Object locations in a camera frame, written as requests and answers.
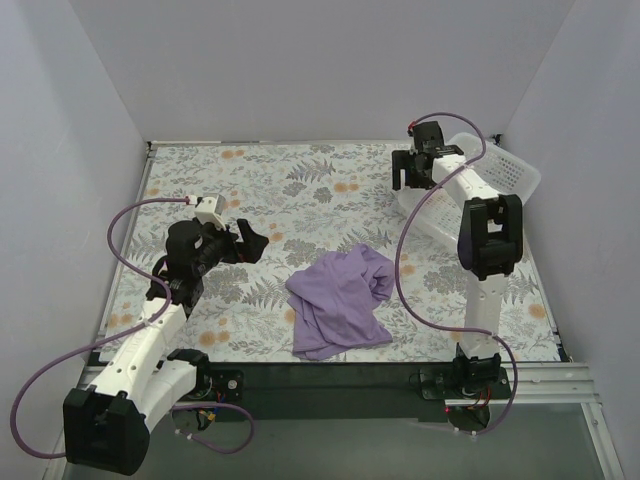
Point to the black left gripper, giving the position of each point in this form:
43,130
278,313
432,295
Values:
236,245

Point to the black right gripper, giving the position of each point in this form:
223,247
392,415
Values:
414,163

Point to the white plastic laundry basket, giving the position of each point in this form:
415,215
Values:
440,216

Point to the purple t shirt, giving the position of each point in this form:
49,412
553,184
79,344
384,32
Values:
334,301

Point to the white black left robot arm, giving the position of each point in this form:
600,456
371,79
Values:
108,424

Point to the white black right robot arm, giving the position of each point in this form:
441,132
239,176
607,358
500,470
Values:
489,245

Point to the floral tablecloth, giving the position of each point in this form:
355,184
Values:
307,200

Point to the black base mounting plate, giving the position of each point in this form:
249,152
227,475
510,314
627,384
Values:
334,391

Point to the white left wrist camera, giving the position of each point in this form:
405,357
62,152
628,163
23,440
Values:
209,209

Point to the aluminium frame rail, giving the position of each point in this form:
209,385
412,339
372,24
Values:
543,420

